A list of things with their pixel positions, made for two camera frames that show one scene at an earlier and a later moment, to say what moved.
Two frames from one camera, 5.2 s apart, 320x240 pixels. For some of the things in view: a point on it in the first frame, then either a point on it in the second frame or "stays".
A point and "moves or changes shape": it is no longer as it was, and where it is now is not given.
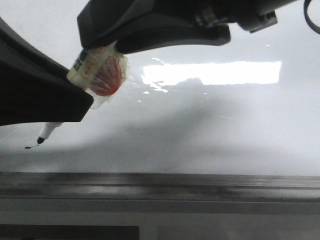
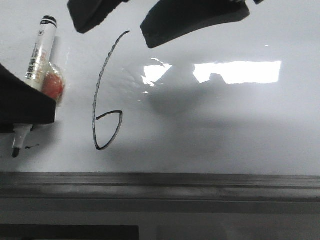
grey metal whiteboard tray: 149,186 stays
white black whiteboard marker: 81,71 → 38,61
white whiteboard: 250,105 stays
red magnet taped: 107,70 moves or changes shape
